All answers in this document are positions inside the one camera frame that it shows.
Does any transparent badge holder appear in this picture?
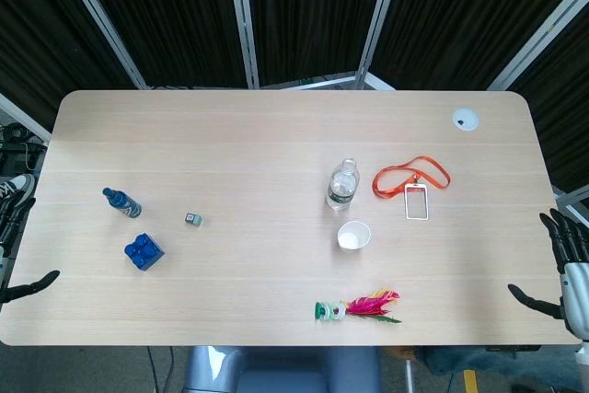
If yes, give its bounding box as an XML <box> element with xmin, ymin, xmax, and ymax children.
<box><xmin>403</xmin><ymin>182</ymin><xmax>430</xmax><ymax>220</ymax></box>

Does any white paper cup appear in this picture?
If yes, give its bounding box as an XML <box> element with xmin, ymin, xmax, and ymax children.
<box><xmin>337</xmin><ymin>220</ymin><xmax>372</xmax><ymax>253</ymax></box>

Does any black cable heap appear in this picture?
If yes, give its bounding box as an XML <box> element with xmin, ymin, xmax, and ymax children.
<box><xmin>0</xmin><ymin>121</ymin><xmax>47</xmax><ymax>173</ymax></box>

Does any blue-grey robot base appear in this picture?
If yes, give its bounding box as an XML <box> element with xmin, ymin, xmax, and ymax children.
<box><xmin>183</xmin><ymin>345</ymin><xmax>383</xmax><ymax>393</ymax></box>

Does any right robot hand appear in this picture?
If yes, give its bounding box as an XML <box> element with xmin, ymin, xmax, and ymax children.
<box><xmin>507</xmin><ymin>207</ymin><xmax>589</xmax><ymax>341</ymax></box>

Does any colourful feather shuttlecock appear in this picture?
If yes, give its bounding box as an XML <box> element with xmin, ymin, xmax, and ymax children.
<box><xmin>314</xmin><ymin>289</ymin><xmax>402</xmax><ymax>324</ymax></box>

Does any transparent plastic bottle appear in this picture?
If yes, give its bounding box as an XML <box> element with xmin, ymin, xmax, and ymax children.
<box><xmin>325</xmin><ymin>157</ymin><xmax>360</xmax><ymax>212</ymax></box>

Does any white cable grommet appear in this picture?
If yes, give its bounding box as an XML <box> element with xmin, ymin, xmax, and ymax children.
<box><xmin>451</xmin><ymin>108</ymin><xmax>479</xmax><ymax>133</ymax></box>

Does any black folding screen panel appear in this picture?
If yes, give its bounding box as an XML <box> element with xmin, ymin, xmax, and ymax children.
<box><xmin>358</xmin><ymin>0</ymin><xmax>589</xmax><ymax>91</ymax></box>
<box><xmin>494</xmin><ymin>0</ymin><xmax>589</xmax><ymax>210</ymax></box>
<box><xmin>59</xmin><ymin>0</ymin><xmax>254</xmax><ymax>90</ymax></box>
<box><xmin>0</xmin><ymin>0</ymin><xmax>148</xmax><ymax>144</ymax></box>
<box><xmin>234</xmin><ymin>0</ymin><xmax>406</xmax><ymax>90</ymax></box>

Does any blue spray bottle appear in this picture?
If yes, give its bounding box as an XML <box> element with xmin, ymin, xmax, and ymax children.
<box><xmin>101</xmin><ymin>187</ymin><xmax>143</xmax><ymax>220</ymax></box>

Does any orange lanyard strap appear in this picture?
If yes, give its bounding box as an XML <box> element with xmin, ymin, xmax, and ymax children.
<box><xmin>371</xmin><ymin>156</ymin><xmax>452</xmax><ymax>200</ymax></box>

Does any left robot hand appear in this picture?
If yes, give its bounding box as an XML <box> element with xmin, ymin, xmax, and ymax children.
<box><xmin>0</xmin><ymin>197</ymin><xmax>61</xmax><ymax>306</ymax></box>

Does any black desk control panel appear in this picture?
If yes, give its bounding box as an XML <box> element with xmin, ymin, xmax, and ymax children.
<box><xmin>485</xmin><ymin>344</ymin><xmax>543</xmax><ymax>353</ymax></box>

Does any blue toy brick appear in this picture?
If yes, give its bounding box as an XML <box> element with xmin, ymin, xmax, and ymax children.
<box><xmin>123</xmin><ymin>232</ymin><xmax>166</xmax><ymax>272</ymax></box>

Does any black floor cable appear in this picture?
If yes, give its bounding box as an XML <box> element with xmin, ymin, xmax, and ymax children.
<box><xmin>164</xmin><ymin>345</ymin><xmax>176</xmax><ymax>389</ymax></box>
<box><xmin>145</xmin><ymin>345</ymin><xmax>157</xmax><ymax>393</ymax></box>

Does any brown floor object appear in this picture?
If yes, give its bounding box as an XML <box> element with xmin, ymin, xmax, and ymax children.
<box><xmin>384</xmin><ymin>346</ymin><xmax>418</xmax><ymax>362</ymax></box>

